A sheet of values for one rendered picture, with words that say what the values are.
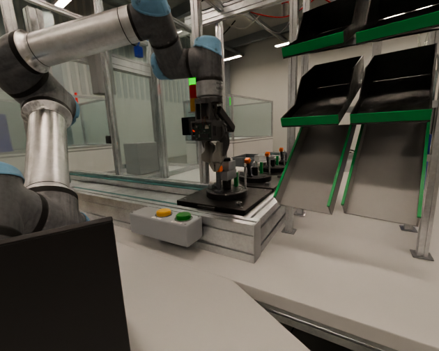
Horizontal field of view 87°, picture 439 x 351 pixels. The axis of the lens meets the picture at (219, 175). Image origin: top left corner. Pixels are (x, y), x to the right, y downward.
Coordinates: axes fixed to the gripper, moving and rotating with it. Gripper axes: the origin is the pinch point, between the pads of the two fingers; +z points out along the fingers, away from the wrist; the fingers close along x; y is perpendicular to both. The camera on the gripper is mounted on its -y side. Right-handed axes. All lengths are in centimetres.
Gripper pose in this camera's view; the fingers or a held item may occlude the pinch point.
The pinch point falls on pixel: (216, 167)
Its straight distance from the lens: 70.6
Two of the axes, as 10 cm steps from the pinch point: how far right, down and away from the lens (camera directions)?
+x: 8.6, 0.7, -5.0
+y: -5.0, 1.8, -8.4
